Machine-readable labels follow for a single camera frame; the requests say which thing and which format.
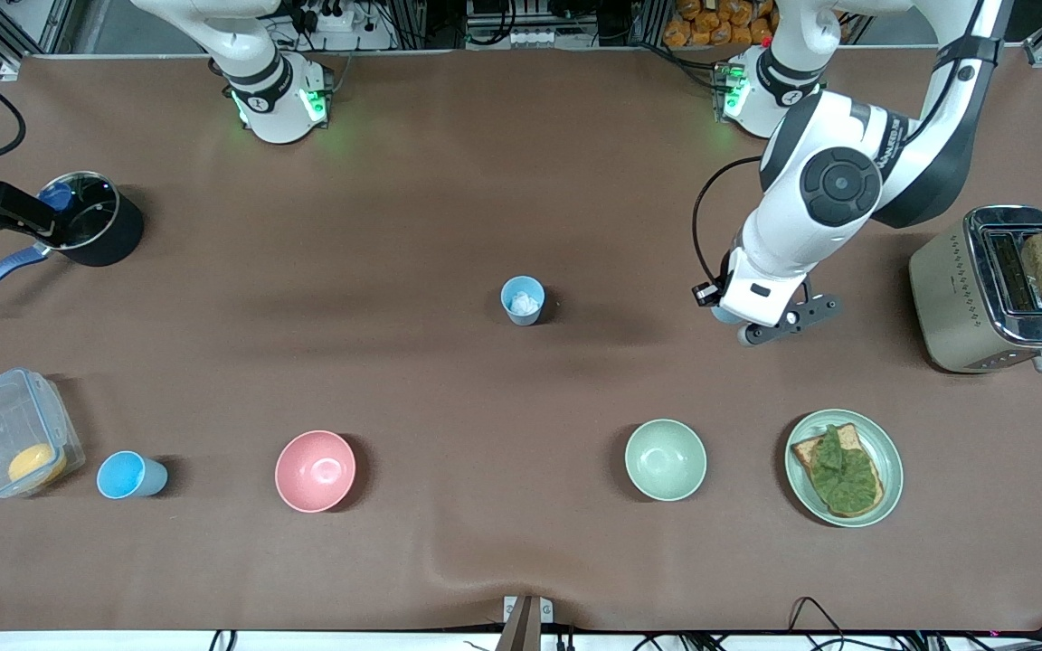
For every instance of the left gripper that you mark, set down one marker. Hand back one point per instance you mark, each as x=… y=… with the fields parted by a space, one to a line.
x=702 y=301

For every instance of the blue plastic cup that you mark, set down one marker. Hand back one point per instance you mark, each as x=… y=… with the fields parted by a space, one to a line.
x=725 y=316
x=123 y=475

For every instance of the blue cup with white paper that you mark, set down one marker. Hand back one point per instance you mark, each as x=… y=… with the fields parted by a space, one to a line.
x=514 y=289

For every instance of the glass lid with blue knob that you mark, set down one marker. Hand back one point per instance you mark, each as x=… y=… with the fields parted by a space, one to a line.
x=91 y=212

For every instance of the bread slice under lettuce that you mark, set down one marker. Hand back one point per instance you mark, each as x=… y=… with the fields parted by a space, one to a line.
x=806 y=450

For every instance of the beige and chrome toaster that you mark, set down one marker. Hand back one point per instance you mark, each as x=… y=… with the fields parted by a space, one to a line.
x=955 y=298

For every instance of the green lettuce leaf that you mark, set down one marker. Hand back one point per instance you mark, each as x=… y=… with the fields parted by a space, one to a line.
x=847 y=479

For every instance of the green plate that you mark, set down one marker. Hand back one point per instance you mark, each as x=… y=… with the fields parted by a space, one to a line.
x=890 y=470

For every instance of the green bowl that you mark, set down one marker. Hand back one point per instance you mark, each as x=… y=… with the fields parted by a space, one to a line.
x=666 y=459

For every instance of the yellow round food piece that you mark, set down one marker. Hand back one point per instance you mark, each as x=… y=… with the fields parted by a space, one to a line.
x=36 y=463

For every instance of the white crumpled paper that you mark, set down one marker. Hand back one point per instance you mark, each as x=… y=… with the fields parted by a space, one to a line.
x=525 y=304

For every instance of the bag of orange buns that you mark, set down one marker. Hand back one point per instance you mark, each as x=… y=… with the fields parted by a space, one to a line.
x=711 y=23

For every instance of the white power strip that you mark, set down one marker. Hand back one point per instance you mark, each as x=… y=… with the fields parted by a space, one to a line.
x=333 y=20

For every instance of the pink bowl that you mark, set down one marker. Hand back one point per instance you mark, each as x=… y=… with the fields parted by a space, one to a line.
x=315 y=472

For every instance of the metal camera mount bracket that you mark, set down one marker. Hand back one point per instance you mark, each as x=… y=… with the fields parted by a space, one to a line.
x=523 y=624

